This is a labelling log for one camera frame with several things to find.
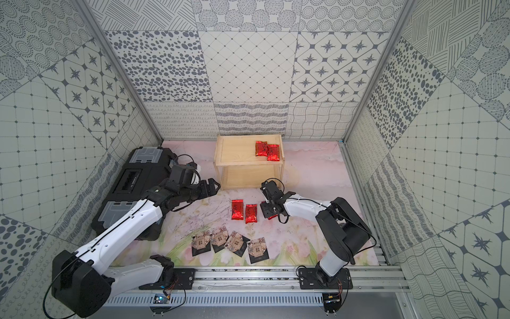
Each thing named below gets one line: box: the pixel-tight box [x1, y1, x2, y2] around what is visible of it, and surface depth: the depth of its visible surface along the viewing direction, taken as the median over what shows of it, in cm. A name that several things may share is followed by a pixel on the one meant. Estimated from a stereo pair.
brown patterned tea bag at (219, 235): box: [210, 225, 230, 254], surface depth 85 cm
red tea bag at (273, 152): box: [266, 144, 281, 162], surface depth 85 cm
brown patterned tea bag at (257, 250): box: [247, 236, 270, 264], surface depth 83 cm
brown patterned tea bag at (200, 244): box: [191, 232, 213, 257], surface depth 84 cm
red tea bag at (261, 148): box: [255, 140, 268, 157], surface depth 88 cm
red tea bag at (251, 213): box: [245, 203, 258, 224], surface depth 90 cm
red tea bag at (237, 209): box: [231, 199, 244, 220], surface depth 92 cm
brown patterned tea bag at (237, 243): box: [224, 230, 251, 258], surface depth 84 cm
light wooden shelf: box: [213, 134, 285, 191], surface depth 92 cm
